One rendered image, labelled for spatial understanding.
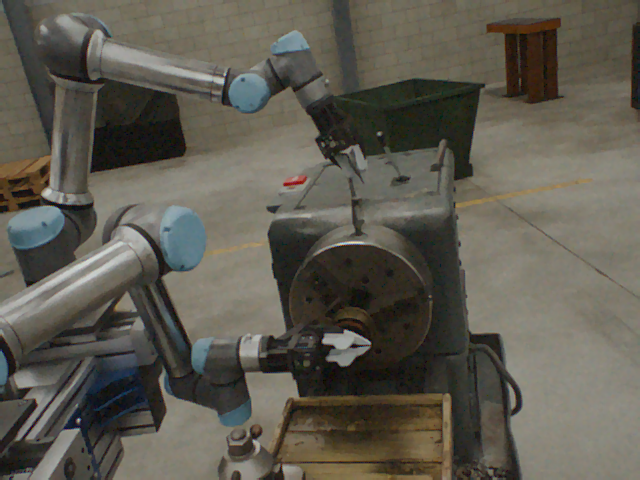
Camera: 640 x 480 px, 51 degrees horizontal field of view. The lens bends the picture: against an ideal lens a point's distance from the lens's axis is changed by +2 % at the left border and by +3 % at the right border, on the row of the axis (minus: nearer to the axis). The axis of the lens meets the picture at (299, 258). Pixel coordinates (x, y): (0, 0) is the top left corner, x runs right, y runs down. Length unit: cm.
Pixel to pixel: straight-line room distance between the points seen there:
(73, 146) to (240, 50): 972
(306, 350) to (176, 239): 33
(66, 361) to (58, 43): 67
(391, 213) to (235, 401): 56
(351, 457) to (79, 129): 92
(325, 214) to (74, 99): 62
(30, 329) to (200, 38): 1034
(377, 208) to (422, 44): 1009
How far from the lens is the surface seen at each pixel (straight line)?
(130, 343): 154
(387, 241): 144
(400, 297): 141
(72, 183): 163
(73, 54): 142
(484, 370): 224
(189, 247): 120
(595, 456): 280
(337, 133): 146
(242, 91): 134
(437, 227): 154
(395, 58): 1152
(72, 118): 159
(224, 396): 140
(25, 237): 153
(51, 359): 163
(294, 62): 147
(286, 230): 160
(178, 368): 146
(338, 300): 138
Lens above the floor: 171
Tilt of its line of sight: 20 degrees down
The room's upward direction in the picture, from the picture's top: 11 degrees counter-clockwise
